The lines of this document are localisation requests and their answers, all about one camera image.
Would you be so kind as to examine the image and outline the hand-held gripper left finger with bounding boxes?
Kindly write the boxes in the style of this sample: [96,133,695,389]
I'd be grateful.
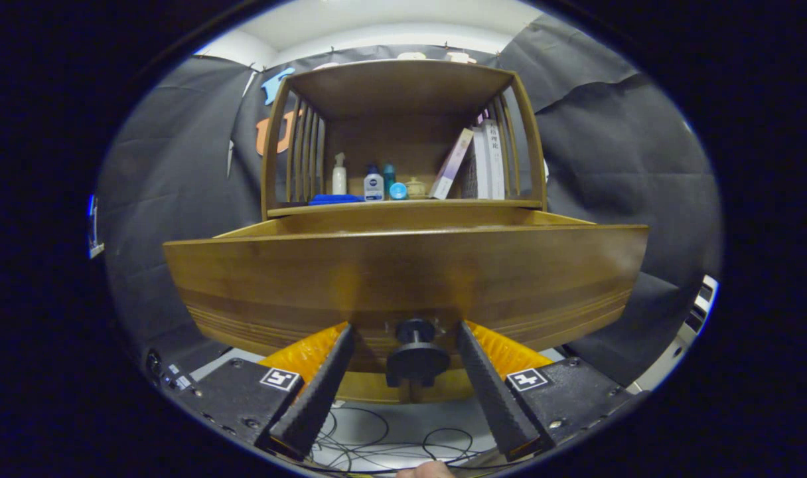
[178,322,356,462]

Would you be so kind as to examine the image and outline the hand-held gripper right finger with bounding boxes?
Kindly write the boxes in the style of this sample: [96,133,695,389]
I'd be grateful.
[455,320,636,462]

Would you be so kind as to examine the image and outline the wooden drawer with black knob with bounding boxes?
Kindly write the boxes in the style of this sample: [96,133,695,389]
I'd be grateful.
[163,209,650,389]

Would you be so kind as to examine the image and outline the wooden cabinet door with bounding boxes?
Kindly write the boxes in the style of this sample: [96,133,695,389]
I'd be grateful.
[340,370,414,404]
[413,370,477,404]

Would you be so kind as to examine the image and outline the wooden countertop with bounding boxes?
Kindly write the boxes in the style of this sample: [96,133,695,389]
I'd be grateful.
[267,196,544,216]

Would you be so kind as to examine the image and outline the wooden cabinet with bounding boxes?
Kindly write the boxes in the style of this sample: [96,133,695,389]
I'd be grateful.
[261,58,549,404]

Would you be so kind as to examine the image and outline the black electronic box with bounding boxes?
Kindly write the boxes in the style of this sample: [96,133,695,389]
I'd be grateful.
[145,349,198,399]

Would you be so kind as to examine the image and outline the white panel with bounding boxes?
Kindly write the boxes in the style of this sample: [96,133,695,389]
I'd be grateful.
[629,276,719,394]

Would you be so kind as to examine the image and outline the white lotion bottle blue cap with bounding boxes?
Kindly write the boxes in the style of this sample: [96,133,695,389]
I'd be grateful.
[364,164,385,202]

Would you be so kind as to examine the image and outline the dark patterned book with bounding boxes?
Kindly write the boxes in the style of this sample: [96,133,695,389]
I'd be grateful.
[462,143,478,200]

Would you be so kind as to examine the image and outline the white book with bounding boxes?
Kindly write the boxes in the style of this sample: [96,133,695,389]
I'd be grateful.
[483,119,506,200]
[473,126,492,200]

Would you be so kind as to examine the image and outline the pink purple book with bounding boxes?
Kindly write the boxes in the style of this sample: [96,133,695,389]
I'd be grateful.
[430,128,475,200]

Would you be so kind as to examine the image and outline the black floor cables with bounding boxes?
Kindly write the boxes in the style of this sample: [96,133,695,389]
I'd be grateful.
[311,402,497,473]

